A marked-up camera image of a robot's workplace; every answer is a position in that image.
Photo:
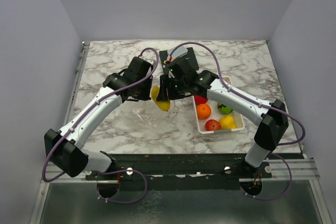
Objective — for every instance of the red toy apple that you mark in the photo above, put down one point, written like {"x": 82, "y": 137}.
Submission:
{"x": 200, "y": 100}

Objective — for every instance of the green toy fruit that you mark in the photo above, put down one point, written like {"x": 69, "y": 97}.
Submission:
{"x": 223, "y": 109}

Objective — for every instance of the yellow toy mango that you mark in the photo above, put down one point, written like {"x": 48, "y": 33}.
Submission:
{"x": 162, "y": 105}

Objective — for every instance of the grey white rectangular box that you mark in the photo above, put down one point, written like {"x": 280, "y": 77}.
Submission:
{"x": 180, "y": 51}

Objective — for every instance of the yellow toy pear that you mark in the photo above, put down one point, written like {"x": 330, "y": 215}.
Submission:
{"x": 227, "y": 122}

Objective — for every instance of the white perforated plastic basket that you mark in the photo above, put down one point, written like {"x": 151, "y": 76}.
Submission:
{"x": 215, "y": 115}

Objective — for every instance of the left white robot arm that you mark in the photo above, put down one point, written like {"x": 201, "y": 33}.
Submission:
{"x": 64, "y": 147}

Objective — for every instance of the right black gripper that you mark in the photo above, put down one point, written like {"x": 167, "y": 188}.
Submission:
{"x": 164, "y": 94}

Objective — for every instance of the orange toy fruit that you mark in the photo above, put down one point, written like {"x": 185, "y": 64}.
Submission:
{"x": 203, "y": 111}

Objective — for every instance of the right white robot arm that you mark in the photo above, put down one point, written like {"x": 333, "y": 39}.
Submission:
{"x": 269, "y": 117}

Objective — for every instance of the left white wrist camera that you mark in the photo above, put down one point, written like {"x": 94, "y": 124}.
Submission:
{"x": 152, "y": 62}

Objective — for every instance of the black cutting board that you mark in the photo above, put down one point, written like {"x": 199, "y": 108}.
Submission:
{"x": 189, "y": 56}

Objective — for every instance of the clear zip top bag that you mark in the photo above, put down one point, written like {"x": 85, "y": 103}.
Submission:
{"x": 150, "y": 114}

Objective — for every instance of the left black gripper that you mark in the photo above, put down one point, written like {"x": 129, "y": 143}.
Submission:
{"x": 146, "y": 96}

